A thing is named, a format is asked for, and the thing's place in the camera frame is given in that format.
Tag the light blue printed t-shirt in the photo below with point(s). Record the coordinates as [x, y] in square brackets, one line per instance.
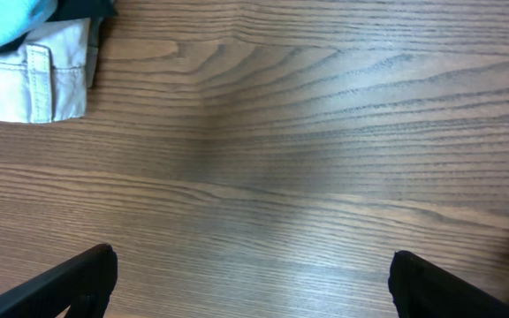
[17, 17]

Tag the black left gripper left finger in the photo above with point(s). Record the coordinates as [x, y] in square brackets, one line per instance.
[80, 287]

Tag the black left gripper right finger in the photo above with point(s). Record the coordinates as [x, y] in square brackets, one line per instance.
[421, 289]

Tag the beige folded trousers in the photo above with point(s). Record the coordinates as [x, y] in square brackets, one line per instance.
[46, 79]

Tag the black folded garment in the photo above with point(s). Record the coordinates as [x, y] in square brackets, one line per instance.
[70, 10]

